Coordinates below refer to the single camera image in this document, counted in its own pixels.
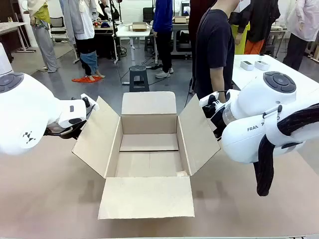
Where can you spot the person in royal blue top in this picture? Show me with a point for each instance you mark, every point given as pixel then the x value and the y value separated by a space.
pixel 162 30

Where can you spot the person's right forearm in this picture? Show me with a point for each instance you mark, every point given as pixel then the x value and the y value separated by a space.
pixel 220 79

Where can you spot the large brown cardboard box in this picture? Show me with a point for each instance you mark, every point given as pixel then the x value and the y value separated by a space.
pixel 147 196

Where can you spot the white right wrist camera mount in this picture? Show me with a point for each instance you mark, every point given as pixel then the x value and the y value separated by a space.
pixel 208 99

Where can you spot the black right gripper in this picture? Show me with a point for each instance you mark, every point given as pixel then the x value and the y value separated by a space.
pixel 217 119

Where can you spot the shallow open cardboard box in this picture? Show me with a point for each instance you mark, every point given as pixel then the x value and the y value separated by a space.
pixel 139 27

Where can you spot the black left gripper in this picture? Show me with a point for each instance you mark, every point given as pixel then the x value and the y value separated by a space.
pixel 77 130

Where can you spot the mannequin with yellow-green top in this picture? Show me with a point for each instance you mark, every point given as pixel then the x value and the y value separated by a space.
pixel 46 44

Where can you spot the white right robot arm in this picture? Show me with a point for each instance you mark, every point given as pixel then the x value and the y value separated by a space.
pixel 249 144

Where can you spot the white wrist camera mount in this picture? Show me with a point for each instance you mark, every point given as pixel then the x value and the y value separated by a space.
pixel 90 104
pixel 208 99

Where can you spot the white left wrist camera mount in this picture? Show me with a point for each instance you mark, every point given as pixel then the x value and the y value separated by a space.
pixel 90 104

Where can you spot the small flat cardboard box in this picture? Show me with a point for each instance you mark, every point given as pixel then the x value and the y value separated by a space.
pixel 181 20

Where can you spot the orange cloth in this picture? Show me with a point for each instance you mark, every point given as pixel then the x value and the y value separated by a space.
pixel 83 80

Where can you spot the person in orange trousers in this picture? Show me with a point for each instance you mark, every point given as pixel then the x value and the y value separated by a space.
pixel 259 22

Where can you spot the black mesh office chair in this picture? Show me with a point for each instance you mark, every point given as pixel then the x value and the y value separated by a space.
pixel 58 25

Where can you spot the white power strip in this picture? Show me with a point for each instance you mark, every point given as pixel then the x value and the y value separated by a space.
pixel 125 82

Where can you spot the person in dark t-shirt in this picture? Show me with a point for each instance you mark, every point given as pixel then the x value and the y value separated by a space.
pixel 211 42

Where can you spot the person in pink shirt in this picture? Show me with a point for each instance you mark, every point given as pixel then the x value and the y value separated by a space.
pixel 302 22

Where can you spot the white side table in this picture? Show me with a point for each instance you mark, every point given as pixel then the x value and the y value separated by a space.
pixel 286 67

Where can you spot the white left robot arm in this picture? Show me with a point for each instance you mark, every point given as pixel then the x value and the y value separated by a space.
pixel 25 104

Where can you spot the white height-adjustable desk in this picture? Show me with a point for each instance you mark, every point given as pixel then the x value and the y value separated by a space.
pixel 124 32

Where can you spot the mannequin with grey jacket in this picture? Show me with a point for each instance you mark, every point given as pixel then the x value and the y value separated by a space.
pixel 79 22

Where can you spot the black plastic step stool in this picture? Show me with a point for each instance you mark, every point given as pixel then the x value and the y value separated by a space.
pixel 139 74

